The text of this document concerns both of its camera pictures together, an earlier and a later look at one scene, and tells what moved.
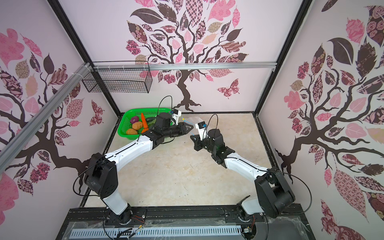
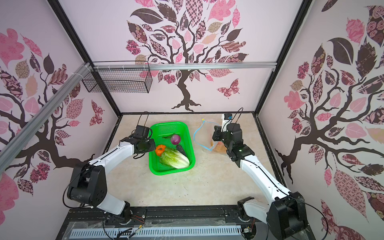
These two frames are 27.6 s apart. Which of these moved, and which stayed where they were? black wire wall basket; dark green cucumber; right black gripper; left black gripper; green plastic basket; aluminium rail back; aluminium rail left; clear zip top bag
Moved: green plastic basket; right black gripper; left black gripper; dark green cucumber; clear zip top bag
Stayed: aluminium rail back; aluminium rail left; black wire wall basket
